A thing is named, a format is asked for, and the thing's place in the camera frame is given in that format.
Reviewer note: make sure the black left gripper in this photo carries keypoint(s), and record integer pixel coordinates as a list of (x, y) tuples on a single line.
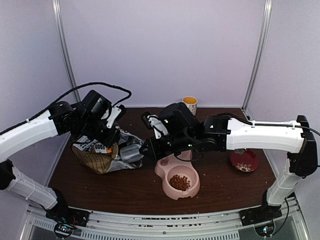
[(113, 136)]

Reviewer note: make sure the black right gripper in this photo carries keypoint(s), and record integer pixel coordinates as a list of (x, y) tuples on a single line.
[(152, 147)]

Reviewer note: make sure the brown pet food bag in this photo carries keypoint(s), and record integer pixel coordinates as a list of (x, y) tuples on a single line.
[(122, 155)]

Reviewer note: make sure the pink double pet bowl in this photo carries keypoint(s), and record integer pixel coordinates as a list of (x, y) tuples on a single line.
[(166, 167)]

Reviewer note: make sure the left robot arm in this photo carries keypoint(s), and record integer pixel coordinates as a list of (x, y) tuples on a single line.
[(94, 117)]

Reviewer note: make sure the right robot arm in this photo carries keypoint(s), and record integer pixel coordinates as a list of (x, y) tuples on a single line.
[(177, 130)]

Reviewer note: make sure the brown kibble pet food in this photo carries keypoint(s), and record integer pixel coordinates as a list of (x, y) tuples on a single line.
[(179, 182)]

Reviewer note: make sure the floral ceramic mug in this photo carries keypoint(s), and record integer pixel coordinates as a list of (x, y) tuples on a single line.
[(191, 103)]

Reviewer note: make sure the red floral saucer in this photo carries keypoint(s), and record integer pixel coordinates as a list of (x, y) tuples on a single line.
[(244, 160)]

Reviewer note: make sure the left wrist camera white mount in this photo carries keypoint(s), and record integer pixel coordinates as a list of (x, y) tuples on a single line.
[(113, 115)]

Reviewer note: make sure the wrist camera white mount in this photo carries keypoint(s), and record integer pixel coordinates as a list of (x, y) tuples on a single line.
[(152, 122), (113, 115)]

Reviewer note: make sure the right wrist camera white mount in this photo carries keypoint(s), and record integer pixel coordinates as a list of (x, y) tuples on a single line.
[(152, 122)]

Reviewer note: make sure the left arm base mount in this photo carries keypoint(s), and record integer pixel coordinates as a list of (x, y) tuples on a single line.
[(68, 223)]

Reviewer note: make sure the front aluminium rail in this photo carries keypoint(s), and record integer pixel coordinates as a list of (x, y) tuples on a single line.
[(225, 225)]

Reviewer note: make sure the left aluminium frame post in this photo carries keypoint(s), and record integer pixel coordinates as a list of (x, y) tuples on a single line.
[(63, 43)]

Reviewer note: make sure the aluminium frame post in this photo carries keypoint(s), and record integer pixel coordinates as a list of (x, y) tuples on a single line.
[(264, 30), (63, 43)]

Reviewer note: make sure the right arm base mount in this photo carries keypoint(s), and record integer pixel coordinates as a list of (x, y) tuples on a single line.
[(262, 218)]

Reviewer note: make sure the right aluminium frame post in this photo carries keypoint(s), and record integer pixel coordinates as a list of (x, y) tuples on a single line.
[(264, 30)]

